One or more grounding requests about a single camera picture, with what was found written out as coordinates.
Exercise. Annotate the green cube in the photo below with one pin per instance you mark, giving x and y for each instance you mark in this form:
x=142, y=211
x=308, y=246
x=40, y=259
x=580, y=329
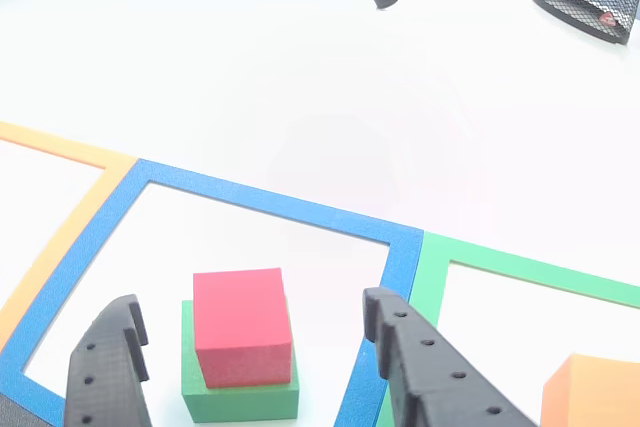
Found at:
x=240, y=404

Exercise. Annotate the small red cube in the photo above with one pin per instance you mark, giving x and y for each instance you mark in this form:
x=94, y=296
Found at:
x=240, y=322

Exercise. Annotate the orange cube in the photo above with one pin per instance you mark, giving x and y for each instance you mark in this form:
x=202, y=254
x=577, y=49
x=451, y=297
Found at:
x=595, y=392

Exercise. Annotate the orange square frame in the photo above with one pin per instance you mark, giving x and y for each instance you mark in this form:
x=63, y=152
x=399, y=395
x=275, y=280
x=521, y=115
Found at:
x=65, y=232

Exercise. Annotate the green square frame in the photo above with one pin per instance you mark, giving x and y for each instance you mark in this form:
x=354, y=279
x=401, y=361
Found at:
x=525, y=267

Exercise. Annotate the blue square frame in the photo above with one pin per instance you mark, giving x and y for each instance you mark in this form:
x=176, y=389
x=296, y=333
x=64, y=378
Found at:
x=275, y=207

